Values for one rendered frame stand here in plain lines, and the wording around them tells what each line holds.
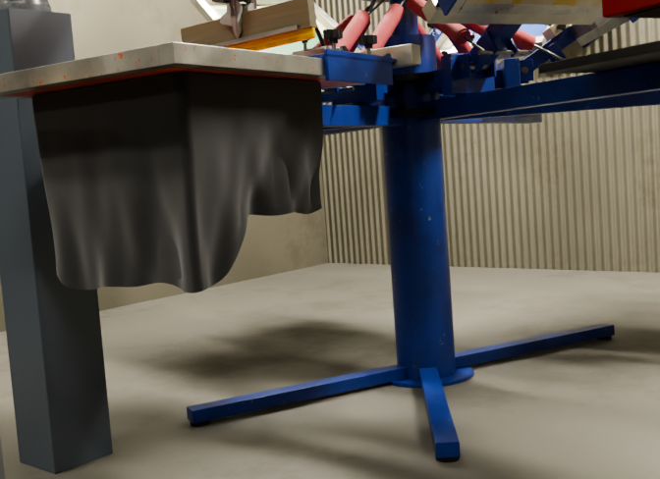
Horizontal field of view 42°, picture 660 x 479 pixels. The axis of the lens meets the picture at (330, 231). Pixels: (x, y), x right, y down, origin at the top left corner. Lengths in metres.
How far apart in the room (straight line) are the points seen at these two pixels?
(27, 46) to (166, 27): 3.22
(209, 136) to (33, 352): 0.92
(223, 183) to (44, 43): 0.81
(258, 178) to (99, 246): 0.37
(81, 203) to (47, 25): 0.65
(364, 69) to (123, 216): 0.68
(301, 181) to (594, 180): 3.47
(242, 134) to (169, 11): 3.80
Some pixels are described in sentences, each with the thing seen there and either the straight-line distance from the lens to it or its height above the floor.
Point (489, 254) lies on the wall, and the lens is 5.63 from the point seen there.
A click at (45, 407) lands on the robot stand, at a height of 0.18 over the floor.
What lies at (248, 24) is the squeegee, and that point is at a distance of 2.19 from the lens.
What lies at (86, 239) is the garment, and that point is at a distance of 1.90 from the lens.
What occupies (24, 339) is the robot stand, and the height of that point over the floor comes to 0.35.
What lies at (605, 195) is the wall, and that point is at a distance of 5.24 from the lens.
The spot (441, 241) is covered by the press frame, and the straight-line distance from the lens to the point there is 2.87.
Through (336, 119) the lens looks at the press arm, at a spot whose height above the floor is 0.88.
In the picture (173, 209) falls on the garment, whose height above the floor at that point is 0.69.
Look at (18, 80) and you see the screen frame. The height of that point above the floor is 0.97.
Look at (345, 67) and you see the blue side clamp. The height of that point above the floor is 0.97.
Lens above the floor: 0.76
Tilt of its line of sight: 5 degrees down
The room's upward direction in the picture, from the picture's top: 4 degrees counter-clockwise
